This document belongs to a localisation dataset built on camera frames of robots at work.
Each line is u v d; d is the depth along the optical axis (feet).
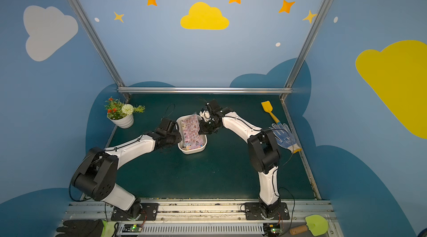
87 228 2.28
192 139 3.05
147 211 2.45
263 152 1.69
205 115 2.75
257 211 2.48
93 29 2.83
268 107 3.78
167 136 2.37
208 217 2.42
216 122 2.30
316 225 2.36
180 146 2.98
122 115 3.14
